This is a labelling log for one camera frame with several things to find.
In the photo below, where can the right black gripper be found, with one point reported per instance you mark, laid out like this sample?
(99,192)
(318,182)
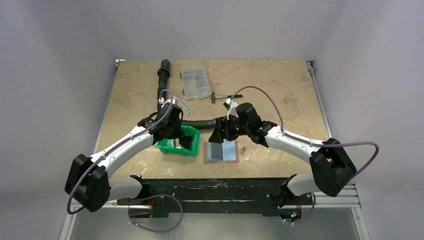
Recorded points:
(224,127)

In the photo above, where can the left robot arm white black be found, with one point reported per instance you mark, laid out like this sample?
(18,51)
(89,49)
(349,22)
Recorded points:
(89,182)

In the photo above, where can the small black-handled hammer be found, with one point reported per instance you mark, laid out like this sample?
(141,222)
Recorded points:
(214,97)

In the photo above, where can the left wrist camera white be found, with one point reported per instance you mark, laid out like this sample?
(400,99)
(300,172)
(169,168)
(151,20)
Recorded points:
(162,101)

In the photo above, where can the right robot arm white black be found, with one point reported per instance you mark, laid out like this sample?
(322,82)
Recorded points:
(331,167)

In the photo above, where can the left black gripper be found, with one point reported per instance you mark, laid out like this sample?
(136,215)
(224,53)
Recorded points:
(178,133)

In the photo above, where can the aluminium frame rail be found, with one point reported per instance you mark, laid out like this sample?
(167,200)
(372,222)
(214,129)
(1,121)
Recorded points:
(337,218)

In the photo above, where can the black credit card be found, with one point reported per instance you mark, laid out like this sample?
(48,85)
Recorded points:
(186,142)

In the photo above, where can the silver open-end wrench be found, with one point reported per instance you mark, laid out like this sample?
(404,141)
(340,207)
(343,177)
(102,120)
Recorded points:
(188,111)

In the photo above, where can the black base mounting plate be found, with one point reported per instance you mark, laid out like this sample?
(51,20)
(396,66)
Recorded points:
(260,195)

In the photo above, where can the clear plastic screw organizer box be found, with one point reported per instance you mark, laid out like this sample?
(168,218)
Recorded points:
(195,83)

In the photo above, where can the green plastic bin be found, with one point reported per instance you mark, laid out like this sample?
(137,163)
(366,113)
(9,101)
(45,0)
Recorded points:
(172,146)

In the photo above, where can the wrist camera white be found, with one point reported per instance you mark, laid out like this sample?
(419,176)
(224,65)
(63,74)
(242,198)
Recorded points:
(231,107)
(162,101)

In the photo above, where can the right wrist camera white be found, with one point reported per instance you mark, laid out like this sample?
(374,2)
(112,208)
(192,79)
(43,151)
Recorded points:
(231,107)

